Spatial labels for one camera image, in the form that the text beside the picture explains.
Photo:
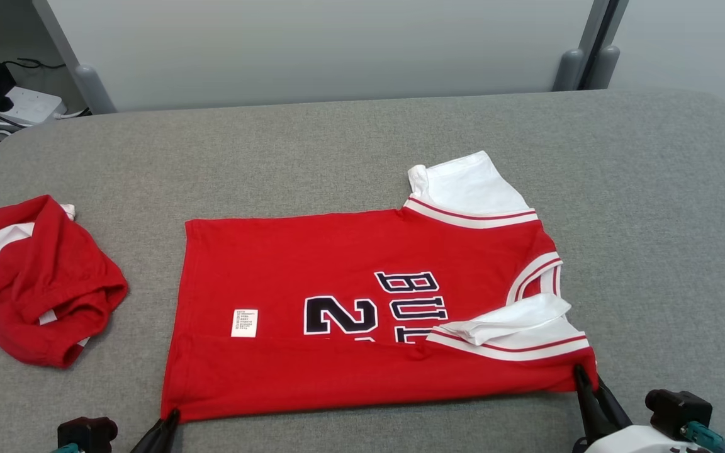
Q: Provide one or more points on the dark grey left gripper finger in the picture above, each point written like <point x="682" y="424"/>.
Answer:
<point x="150" y="440"/>
<point x="172" y="431"/>

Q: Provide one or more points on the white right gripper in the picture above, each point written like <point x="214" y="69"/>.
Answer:
<point x="639" y="441"/>

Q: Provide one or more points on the red shorts white side stripe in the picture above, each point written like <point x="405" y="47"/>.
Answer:
<point x="54" y="283"/>

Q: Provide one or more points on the red basketball jersey white sleeves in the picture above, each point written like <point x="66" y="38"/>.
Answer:
<point x="337" y="264"/>

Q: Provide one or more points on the grey partition foot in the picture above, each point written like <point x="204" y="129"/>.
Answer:
<point x="93" y="88"/>
<point x="603" y="66"/>
<point x="569" y="69"/>

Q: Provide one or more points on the white power strip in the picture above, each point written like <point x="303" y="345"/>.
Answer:
<point x="32" y="104"/>

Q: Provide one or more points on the narrow white partition panel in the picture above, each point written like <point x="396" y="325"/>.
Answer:
<point x="683" y="44"/>

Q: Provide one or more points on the wide white partition panel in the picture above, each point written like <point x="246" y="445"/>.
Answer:
<point x="337" y="50"/>

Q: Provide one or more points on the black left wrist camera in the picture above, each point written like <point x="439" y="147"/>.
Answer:
<point x="89" y="434"/>

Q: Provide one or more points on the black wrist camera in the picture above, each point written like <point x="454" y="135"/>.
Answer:
<point x="89" y="434"/>
<point x="674" y="406"/>

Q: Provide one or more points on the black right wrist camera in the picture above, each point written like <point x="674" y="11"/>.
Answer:
<point x="674" y="406"/>

